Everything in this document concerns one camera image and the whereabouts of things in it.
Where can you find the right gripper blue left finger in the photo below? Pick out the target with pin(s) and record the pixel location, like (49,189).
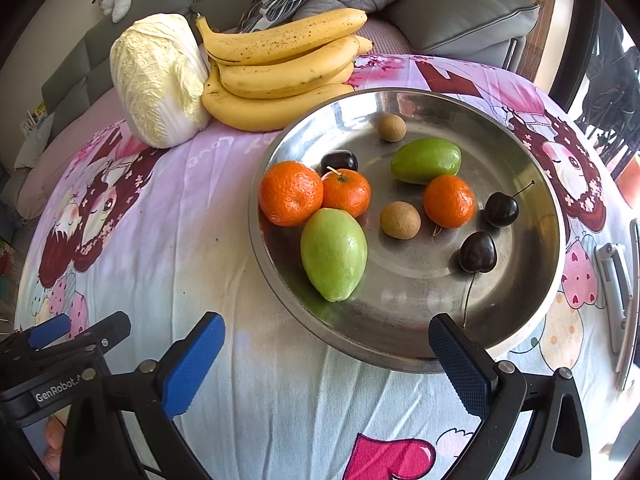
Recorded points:
(185,365)

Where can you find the yellow banana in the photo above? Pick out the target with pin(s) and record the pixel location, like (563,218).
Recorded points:
(251,115)
(330,64)

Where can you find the large stainless steel bowl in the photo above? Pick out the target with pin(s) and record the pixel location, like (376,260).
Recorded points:
(384,321)

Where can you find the black stroller outside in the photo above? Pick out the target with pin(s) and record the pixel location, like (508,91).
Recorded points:
(610,108)

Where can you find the large orange tangerine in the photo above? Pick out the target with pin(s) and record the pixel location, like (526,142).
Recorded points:
(347,190)

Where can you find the grey leather cushion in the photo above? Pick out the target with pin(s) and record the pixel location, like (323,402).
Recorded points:
(491,32)

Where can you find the bottom yellow banana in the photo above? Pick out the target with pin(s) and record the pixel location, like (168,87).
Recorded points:
(251,115)

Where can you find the dark cherry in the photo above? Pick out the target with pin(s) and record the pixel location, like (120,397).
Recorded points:
(501,209)
(477,254)
(339,159)

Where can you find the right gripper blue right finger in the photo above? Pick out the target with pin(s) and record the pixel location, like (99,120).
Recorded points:
(467,365)

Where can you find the person's left hand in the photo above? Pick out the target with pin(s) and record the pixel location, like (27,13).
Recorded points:
(54,435)

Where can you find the green jujube fruit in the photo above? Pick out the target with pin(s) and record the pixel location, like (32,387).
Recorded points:
(334,252)
(422,160)

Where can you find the silver phone stand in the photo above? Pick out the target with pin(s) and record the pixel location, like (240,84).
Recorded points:
(616,286)

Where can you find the small hidden banana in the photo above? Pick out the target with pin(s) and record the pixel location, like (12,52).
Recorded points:
(365,45)

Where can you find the middle yellow banana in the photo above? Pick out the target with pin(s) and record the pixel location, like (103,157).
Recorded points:
(330,64)

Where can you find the napa cabbage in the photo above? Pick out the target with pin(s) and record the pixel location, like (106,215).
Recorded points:
(159,76)

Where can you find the top spotted banana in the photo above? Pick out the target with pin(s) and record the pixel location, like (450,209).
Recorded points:
(283,41)

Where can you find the cartoon print tablecloth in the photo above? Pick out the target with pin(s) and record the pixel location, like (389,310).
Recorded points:
(164,238)

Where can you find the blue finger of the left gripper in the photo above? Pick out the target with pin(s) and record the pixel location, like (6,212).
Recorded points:
(107,329)
(43,334)

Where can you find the small tangerine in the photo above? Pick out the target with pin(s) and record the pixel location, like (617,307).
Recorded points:
(449,202)

